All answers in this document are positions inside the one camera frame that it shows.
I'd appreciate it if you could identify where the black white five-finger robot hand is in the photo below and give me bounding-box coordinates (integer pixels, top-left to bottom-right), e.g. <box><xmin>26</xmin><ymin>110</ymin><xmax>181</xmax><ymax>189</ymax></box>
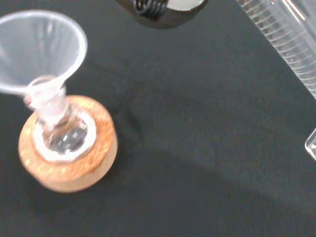
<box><xmin>116</xmin><ymin>0</ymin><xmax>209</xmax><ymax>30</ymax></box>

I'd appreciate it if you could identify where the clear plastic funnel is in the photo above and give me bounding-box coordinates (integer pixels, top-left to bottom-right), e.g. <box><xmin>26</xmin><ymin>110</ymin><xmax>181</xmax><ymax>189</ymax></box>
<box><xmin>0</xmin><ymin>10</ymin><xmax>88</xmax><ymax>112</ymax></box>

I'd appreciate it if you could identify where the cork ring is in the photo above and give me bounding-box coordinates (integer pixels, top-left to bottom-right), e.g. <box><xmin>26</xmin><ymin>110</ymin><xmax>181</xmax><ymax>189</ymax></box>
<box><xmin>18</xmin><ymin>95</ymin><xmax>119</xmax><ymax>193</ymax></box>

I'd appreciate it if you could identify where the round-bottom glass flask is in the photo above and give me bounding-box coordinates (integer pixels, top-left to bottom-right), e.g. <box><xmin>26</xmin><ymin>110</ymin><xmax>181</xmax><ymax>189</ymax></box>
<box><xmin>23</xmin><ymin>76</ymin><xmax>93</xmax><ymax>158</ymax></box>

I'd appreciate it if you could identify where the black cloth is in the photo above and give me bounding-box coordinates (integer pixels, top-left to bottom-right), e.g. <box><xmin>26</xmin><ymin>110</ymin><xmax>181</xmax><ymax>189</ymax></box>
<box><xmin>0</xmin><ymin>0</ymin><xmax>316</xmax><ymax>237</ymax></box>

